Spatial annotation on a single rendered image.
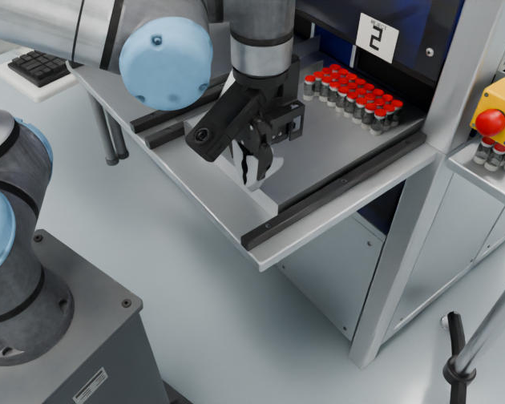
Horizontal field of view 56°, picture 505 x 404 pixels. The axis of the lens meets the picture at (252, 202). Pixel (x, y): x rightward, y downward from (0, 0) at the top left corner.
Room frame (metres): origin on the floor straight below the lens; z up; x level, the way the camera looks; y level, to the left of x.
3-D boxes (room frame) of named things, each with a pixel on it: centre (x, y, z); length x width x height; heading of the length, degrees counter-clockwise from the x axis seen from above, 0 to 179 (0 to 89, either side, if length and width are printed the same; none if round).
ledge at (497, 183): (0.61, -0.43, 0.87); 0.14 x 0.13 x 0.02; 128
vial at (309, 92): (0.80, -0.11, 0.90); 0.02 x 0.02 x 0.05
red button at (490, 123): (0.57, -0.36, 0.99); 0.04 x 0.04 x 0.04; 38
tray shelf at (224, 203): (0.81, 0.01, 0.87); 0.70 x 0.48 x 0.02; 38
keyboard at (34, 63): (1.14, 0.42, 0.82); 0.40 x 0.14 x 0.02; 139
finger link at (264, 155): (0.50, -0.01, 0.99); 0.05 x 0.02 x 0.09; 38
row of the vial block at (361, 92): (0.76, -0.20, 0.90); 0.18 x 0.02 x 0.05; 38
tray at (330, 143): (0.68, -0.09, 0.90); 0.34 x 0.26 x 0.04; 128
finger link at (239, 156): (0.54, 0.00, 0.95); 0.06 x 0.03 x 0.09; 128
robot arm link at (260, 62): (0.53, -0.01, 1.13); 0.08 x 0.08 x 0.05
